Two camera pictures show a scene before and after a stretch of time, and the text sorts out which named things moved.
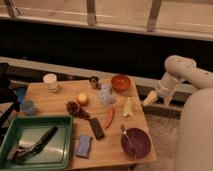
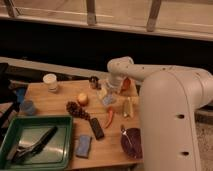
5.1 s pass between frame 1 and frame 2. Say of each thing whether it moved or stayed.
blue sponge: stayed
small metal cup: stayed
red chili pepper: stayed
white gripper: moved
